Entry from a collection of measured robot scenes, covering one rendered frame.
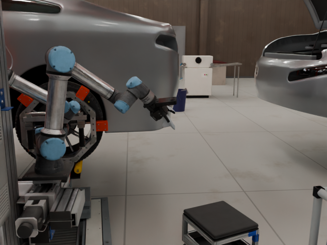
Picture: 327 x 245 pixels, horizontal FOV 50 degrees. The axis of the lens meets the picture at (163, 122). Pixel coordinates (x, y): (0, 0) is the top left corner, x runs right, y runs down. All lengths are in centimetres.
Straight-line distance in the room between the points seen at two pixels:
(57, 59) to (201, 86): 812
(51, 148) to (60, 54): 44
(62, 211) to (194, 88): 817
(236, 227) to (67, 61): 144
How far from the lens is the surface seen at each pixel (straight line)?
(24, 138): 281
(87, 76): 186
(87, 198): 301
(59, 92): 170
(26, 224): 157
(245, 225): 239
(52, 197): 177
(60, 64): 166
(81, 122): 247
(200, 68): 959
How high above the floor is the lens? 148
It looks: 13 degrees down
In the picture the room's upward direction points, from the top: straight up
